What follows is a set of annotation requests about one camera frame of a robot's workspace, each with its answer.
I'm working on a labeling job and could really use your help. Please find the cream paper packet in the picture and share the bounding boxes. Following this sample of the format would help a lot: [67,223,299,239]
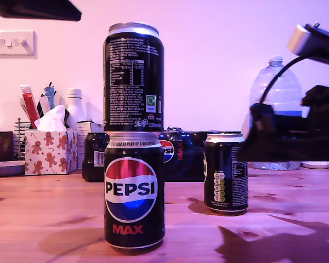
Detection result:
[15,95,31,123]

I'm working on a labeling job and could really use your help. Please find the white wall light switch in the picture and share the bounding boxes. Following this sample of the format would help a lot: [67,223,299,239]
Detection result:
[0,31,37,60]

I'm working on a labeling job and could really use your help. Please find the gingerbread print tissue box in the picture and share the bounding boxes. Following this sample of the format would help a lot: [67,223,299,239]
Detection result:
[24,130,78,176]

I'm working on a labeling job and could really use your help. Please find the dark patterned box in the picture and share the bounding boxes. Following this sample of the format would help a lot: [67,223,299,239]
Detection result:
[0,131,15,164]

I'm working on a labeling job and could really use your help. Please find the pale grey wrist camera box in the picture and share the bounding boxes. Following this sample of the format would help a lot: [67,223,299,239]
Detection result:
[287,22,329,67]

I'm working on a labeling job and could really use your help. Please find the white paper tissue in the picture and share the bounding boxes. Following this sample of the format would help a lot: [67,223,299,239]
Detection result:
[33,105,68,132]

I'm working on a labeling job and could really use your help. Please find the white paper sachet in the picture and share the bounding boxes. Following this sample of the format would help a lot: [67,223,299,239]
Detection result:
[38,95,50,116]

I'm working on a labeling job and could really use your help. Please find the large clear water bottle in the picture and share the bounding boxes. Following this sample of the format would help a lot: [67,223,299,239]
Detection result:
[249,56,304,170]

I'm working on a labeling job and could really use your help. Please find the small white round camera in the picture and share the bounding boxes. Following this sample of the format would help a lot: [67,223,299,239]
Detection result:
[301,161,329,169]

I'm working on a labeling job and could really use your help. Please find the black Pepsi Max can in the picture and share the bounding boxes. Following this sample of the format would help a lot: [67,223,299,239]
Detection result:
[203,133,249,215]
[103,131,166,253]
[103,22,165,133]

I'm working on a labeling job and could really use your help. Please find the black camera cable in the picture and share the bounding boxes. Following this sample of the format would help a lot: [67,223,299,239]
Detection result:
[258,54,301,107]

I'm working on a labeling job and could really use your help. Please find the metal wire holder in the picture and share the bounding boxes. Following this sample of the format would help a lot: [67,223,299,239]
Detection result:
[13,117,31,162]

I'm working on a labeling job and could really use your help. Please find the grey plate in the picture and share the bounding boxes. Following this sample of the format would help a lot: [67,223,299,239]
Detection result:
[0,161,26,178]

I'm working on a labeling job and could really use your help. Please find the small white cardboard box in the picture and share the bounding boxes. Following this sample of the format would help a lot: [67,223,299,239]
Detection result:
[76,120,105,170]

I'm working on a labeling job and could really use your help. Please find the black Pepsi Max multipack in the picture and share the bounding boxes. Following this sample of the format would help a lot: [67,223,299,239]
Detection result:
[82,126,245,183]

